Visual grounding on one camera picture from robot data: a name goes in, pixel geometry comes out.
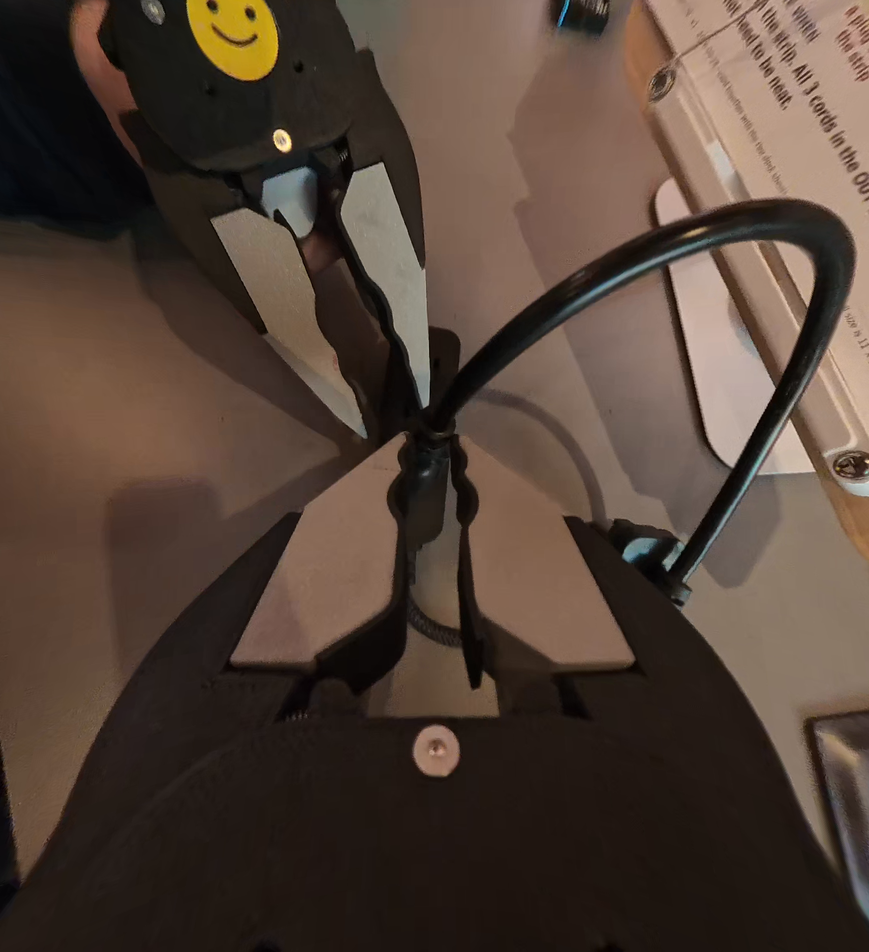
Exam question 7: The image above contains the metal tray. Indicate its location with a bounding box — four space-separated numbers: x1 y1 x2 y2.
805 707 869 952

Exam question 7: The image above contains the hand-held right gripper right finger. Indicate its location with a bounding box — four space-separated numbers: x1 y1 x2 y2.
445 435 638 689

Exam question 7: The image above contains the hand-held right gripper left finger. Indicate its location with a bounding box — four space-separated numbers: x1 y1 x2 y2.
228 433 413 696

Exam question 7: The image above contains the person's left forearm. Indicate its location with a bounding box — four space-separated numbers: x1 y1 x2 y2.
0 0 149 232

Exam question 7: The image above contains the small black device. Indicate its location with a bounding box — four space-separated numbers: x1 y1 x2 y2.
552 0 612 35

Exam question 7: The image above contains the black power strip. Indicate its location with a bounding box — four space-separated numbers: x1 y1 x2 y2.
360 326 464 447

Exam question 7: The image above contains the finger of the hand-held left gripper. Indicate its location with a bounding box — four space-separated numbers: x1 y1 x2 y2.
210 170 379 441
334 158 435 414

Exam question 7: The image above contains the white rounded pad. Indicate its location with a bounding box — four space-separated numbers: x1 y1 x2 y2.
654 177 815 477

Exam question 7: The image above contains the black power cord with plug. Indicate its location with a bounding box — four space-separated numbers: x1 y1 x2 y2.
405 199 858 607

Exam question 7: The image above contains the printed instruction sheet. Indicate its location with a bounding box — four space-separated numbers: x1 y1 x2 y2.
646 0 869 477

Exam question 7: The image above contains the person's left hand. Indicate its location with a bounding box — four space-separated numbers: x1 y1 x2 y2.
70 0 120 99

